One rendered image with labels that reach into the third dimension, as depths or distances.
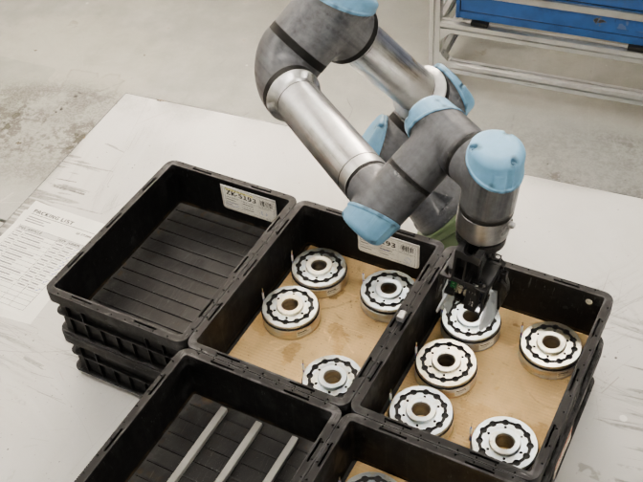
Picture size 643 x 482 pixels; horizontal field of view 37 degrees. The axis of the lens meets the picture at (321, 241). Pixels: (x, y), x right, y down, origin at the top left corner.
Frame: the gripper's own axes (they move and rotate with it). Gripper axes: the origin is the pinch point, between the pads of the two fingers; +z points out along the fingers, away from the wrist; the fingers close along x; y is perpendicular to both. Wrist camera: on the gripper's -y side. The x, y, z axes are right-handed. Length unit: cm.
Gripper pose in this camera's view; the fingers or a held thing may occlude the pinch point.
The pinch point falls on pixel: (469, 311)
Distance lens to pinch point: 151.4
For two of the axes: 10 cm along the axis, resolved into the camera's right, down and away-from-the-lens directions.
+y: -4.8, 6.3, -6.1
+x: 8.8, 3.6, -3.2
